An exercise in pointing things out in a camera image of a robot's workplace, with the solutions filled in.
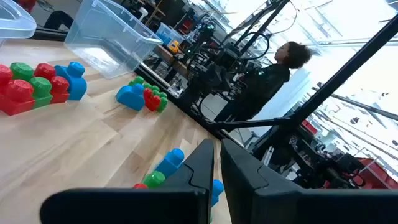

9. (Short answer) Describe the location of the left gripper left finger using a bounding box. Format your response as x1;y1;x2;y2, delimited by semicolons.
39;138;215;224

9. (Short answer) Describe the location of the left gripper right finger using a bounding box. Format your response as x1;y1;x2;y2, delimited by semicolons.
220;138;398;224

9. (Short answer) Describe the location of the green two-stud block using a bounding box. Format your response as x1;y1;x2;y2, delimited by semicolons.
142;170;166;189
9;62;53;109
151;86;169;100

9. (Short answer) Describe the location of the green four-stud block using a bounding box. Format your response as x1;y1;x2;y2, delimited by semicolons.
128;76;169;113

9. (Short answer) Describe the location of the person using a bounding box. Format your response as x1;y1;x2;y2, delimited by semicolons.
213;41;313;124

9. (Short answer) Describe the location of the clear plastic bin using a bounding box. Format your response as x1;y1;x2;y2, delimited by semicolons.
64;0;163;80
0;0;37;40

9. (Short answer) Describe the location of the clear bin with colourful contents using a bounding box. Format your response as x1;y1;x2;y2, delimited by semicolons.
155;22;185;54

